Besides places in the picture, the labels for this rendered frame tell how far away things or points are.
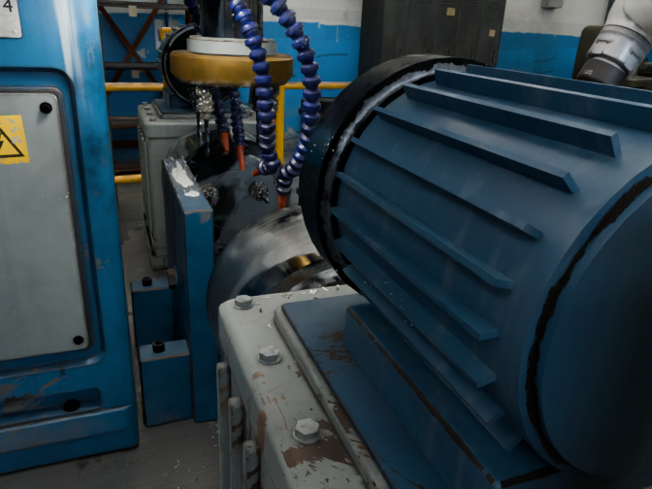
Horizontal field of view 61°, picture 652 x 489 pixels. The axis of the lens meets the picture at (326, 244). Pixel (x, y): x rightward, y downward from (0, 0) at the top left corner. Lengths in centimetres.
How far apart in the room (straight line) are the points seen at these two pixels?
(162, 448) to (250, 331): 48
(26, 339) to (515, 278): 65
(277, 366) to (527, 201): 23
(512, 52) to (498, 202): 771
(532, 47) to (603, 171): 794
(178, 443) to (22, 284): 32
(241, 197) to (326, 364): 80
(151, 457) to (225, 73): 55
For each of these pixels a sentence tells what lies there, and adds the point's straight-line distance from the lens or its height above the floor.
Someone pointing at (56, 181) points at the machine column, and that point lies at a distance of 70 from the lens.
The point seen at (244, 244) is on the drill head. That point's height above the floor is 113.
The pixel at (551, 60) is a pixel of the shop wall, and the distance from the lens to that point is 845.
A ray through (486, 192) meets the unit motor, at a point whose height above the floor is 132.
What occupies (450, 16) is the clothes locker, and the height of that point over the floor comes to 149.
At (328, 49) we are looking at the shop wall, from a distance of 643.
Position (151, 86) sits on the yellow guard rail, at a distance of 309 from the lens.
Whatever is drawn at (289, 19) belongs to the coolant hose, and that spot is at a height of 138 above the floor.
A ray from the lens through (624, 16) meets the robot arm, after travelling 116.
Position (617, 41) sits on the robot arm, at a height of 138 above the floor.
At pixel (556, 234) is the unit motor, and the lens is 22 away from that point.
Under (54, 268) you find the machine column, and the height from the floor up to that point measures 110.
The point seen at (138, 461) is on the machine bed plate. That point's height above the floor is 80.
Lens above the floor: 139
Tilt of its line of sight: 22 degrees down
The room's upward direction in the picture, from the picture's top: 3 degrees clockwise
